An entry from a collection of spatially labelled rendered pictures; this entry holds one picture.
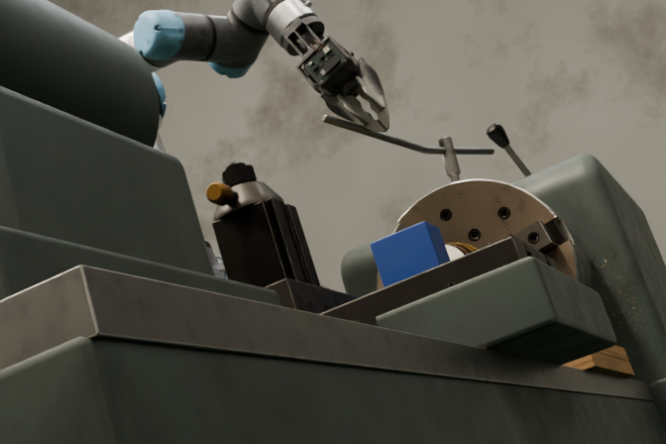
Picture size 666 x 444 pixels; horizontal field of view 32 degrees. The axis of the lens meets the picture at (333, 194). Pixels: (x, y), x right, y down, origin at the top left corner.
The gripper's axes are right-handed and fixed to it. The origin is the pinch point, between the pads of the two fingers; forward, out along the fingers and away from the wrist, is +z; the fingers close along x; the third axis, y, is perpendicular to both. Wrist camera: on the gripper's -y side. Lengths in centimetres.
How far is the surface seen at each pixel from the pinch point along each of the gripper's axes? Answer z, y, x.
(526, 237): 26.3, -5.3, 4.5
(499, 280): 47, 68, 6
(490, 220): 19.5, -9.3, 1.8
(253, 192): 18, 51, -10
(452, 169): 8.2, -12.7, 2.3
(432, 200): 10.9, -9.3, -2.9
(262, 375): 54, 112, 0
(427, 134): -128, -332, -23
